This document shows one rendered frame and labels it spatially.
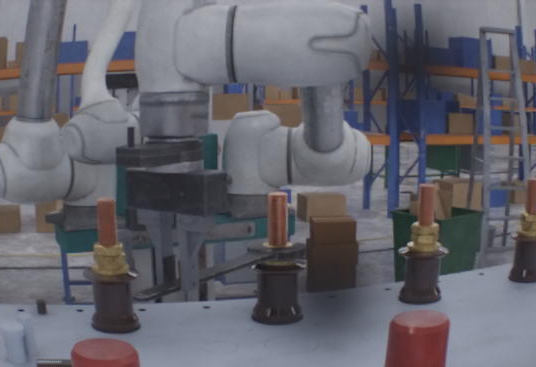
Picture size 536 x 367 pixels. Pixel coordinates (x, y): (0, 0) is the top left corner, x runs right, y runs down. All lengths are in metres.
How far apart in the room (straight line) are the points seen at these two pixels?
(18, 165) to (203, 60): 0.87
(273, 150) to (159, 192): 1.04
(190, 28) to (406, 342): 0.44
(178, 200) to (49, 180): 0.84
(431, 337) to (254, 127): 1.29
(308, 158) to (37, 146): 0.71
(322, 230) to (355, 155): 4.03
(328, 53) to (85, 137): 0.69
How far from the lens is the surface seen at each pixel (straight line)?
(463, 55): 10.47
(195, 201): 0.87
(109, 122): 1.44
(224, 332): 1.11
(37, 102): 1.66
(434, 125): 10.22
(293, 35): 0.83
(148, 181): 0.91
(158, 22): 0.86
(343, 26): 0.85
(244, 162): 1.93
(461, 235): 5.47
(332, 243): 5.96
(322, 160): 1.85
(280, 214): 1.13
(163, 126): 0.86
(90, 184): 1.77
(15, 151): 1.65
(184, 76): 0.86
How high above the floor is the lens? 1.73
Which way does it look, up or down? 7 degrees down
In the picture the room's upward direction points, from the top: straight up
